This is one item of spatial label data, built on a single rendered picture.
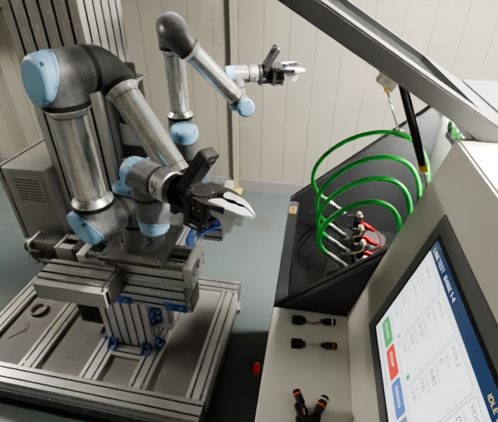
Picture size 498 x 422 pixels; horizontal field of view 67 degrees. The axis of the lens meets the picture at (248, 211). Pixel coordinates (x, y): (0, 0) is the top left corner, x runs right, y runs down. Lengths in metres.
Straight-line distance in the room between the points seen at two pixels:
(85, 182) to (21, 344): 1.40
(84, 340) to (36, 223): 0.78
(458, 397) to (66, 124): 0.96
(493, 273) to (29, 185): 1.44
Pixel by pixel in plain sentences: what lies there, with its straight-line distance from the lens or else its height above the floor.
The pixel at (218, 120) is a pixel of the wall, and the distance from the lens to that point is 3.41.
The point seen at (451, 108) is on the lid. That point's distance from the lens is 0.84.
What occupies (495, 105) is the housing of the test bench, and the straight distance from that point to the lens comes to 1.35.
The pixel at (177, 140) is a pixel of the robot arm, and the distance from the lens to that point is 1.62.
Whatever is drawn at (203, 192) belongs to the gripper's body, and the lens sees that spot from 0.75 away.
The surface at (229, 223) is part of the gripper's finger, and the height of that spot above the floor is 1.43.
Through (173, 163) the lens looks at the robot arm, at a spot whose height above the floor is 1.42.
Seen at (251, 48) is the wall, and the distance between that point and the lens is 3.19.
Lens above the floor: 1.85
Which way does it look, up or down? 34 degrees down
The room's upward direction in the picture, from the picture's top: straight up
